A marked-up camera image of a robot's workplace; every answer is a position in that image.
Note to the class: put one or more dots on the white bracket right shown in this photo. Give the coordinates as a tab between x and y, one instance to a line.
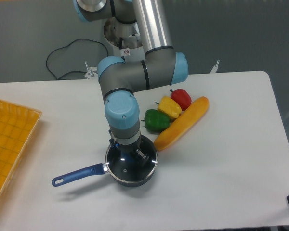
215	67

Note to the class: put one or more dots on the blue saucepan with handle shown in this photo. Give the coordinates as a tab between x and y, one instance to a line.
97	169

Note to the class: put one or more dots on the yellow woven basket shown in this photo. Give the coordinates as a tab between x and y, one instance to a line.
17	124

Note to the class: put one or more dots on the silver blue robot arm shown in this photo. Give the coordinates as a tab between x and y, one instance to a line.
120	79

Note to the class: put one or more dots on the glass pot lid blue knob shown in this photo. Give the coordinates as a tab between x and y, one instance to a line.
132	169

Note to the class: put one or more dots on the red bell pepper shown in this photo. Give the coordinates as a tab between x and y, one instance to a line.
181	97

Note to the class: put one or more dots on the green bell pepper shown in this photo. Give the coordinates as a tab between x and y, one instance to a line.
156	121

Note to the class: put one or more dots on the orange bread loaf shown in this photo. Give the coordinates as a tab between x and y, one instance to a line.
182	124

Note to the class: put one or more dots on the yellow bell pepper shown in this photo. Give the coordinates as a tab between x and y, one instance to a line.
170	107

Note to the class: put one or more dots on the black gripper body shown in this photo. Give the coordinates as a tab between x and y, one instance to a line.
127	148

